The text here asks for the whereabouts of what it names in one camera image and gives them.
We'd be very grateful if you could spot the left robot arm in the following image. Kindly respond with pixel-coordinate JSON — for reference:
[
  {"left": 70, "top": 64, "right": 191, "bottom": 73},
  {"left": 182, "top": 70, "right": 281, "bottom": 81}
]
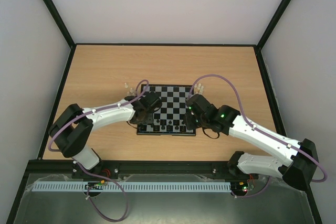
[{"left": 48, "top": 92, "right": 162, "bottom": 170}]

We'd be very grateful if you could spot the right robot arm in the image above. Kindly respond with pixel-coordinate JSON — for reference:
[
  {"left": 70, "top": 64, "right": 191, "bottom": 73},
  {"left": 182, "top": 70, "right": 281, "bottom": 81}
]
[{"left": 185, "top": 94, "right": 318, "bottom": 191}]

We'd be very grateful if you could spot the black and silver chessboard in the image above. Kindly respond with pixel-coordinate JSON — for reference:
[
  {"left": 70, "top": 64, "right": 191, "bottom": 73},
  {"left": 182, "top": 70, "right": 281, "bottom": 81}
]
[{"left": 136, "top": 84, "right": 196, "bottom": 136}]

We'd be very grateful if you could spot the white slotted cable duct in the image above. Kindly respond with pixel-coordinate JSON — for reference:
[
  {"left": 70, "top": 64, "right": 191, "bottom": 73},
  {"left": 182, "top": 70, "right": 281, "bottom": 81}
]
[{"left": 31, "top": 182, "right": 232, "bottom": 193}]

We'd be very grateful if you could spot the black aluminium frame rail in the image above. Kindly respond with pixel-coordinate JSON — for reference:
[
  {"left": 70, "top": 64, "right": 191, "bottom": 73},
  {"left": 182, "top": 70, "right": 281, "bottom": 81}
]
[{"left": 26, "top": 159, "right": 305, "bottom": 180}]

